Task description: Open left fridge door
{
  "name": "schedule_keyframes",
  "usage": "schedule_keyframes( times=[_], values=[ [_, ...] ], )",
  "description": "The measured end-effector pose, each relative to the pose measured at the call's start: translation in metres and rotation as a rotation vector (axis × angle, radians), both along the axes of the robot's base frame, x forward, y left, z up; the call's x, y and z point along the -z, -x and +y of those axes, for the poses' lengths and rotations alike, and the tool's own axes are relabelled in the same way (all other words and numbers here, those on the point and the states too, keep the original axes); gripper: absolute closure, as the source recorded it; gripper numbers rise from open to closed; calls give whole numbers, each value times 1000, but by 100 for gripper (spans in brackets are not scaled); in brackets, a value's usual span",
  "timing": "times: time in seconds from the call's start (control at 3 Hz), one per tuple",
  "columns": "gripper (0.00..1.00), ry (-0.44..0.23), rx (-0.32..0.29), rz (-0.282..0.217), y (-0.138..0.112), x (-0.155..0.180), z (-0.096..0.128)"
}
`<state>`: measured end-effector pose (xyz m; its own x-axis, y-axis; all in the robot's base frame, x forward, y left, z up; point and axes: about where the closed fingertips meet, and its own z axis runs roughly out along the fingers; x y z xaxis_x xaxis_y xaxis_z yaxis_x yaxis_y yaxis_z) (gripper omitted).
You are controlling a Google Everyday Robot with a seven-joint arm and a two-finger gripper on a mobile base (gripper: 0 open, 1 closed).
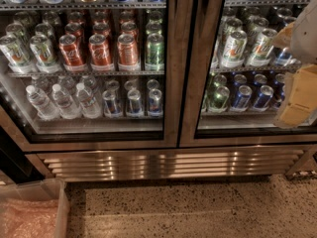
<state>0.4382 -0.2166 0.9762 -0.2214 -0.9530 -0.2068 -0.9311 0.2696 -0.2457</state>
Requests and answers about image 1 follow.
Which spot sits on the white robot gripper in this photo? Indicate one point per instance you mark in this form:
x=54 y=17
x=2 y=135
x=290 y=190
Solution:
x=306 y=37

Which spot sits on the fridge glass door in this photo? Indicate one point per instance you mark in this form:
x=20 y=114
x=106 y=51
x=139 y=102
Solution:
x=84 y=18
x=201 y=128

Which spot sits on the door 7up can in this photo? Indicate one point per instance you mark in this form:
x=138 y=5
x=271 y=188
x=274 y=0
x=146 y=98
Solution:
x=233 y=52
x=261 y=49

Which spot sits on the right door left 7up can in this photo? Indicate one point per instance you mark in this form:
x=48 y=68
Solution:
x=233 y=52

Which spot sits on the steel fridge bottom grille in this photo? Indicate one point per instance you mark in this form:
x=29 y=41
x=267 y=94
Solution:
x=219 y=162

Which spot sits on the silver blue tall can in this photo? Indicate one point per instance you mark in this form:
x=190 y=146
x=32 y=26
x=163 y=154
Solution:
x=282 y=57

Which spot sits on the left blue can lower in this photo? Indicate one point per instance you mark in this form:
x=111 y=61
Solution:
x=241 y=99

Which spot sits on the green can lower right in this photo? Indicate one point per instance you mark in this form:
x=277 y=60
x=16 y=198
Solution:
x=218 y=99

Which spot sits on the front green soda can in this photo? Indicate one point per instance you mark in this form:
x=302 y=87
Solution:
x=154 y=52

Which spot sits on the right red bull can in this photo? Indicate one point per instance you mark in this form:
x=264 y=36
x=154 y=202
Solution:
x=155 y=106

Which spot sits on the red bull can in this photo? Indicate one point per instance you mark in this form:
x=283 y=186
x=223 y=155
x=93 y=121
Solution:
x=135 y=105
x=112 y=106
x=155 y=106

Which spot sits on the middle red bull can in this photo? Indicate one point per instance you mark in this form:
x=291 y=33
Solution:
x=135 y=105

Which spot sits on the left red bull can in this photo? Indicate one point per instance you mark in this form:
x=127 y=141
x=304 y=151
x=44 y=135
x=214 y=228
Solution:
x=112 y=106

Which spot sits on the coca-cola can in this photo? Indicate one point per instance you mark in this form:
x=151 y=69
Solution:
x=101 y=58
x=74 y=59

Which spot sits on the right water bottle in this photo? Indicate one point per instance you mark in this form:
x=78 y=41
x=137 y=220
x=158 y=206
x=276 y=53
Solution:
x=89 y=100

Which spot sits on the water bottle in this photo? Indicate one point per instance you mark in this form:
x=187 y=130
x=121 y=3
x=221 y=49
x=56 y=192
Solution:
x=67 y=106
x=89 y=100
x=42 y=103

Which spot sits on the front left coca-cola can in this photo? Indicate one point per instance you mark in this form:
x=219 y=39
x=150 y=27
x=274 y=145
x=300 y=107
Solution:
x=74 y=59

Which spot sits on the middle water bottle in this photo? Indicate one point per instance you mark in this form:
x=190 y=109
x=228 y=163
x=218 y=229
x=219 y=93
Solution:
x=67 y=106

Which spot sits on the left water bottle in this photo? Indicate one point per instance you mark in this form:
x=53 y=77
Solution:
x=42 y=103

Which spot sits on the front left 7up can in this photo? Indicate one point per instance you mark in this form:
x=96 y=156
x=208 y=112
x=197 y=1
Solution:
x=16 y=53

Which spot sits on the clear plastic storage bin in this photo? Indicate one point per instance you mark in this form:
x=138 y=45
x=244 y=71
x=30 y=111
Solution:
x=44 y=190

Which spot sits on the pink bubble wrap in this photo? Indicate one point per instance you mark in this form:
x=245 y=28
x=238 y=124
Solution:
x=28 y=219

